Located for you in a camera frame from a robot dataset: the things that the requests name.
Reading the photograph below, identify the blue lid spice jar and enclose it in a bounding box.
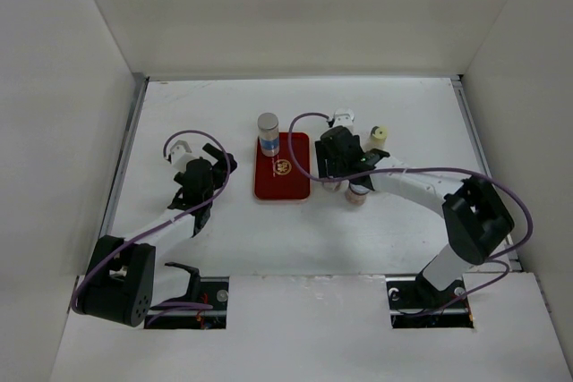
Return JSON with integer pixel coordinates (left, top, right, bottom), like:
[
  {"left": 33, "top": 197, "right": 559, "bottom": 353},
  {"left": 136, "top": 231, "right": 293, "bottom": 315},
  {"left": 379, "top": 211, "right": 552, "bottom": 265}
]
[
  {"left": 322, "top": 181, "right": 347, "bottom": 192},
  {"left": 345, "top": 183, "right": 370, "bottom": 206}
]

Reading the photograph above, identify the blue label shaker bottle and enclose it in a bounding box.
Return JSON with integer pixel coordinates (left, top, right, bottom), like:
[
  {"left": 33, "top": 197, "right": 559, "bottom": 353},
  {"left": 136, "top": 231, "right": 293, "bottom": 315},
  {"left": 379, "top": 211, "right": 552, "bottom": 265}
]
[{"left": 257, "top": 113, "right": 279, "bottom": 157}]

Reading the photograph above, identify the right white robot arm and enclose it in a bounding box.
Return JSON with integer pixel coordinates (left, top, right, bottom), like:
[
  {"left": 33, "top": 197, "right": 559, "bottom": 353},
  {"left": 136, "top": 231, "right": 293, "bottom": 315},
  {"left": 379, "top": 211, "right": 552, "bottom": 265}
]
[{"left": 315, "top": 126, "right": 515, "bottom": 307}]

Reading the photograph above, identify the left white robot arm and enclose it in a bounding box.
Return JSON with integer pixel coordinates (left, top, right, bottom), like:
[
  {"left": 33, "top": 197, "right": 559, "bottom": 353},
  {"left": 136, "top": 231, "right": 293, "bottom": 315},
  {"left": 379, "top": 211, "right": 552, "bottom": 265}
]
[{"left": 72, "top": 141, "right": 237, "bottom": 327}]

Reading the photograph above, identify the yellow lid squeeze bottle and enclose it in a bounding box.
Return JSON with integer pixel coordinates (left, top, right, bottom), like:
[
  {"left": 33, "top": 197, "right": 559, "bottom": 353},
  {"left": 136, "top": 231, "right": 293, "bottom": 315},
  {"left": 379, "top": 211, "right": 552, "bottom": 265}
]
[{"left": 365, "top": 125, "right": 388, "bottom": 150}]

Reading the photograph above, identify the red rectangular tray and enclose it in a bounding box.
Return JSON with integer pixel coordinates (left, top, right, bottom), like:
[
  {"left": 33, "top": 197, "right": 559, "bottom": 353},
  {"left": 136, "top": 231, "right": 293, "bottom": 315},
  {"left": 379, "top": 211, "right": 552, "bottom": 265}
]
[{"left": 253, "top": 132, "right": 311, "bottom": 202}]

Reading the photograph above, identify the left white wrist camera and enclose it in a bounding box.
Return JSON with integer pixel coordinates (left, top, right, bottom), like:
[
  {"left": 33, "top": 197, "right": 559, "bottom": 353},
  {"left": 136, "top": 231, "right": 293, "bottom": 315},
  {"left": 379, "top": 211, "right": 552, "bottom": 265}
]
[{"left": 165, "top": 140, "right": 195, "bottom": 173}]

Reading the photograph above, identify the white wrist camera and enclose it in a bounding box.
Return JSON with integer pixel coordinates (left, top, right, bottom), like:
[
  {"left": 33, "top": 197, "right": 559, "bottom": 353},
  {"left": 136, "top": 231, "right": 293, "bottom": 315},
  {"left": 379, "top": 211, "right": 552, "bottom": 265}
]
[
  {"left": 165, "top": 140, "right": 195, "bottom": 173},
  {"left": 329, "top": 108, "right": 355, "bottom": 134}
]

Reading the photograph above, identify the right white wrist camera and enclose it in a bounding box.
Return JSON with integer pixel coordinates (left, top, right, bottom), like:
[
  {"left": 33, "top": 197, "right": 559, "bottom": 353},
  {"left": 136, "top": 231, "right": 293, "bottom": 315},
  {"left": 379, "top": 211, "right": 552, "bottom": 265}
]
[{"left": 329, "top": 108, "right": 355, "bottom": 134}]

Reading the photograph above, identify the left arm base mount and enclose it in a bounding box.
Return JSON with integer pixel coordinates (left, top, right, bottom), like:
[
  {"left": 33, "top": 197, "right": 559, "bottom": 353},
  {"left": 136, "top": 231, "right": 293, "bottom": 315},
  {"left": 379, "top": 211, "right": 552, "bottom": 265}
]
[{"left": 143, "top": 262, "right": 230, "bottom": 330}]

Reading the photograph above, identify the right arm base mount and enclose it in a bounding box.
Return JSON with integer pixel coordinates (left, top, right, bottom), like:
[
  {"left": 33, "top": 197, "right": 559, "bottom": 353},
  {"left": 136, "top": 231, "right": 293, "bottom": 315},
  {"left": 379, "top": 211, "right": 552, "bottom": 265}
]
[{"left": 386, "top": 276, "right": 474, "bottom": 329}]

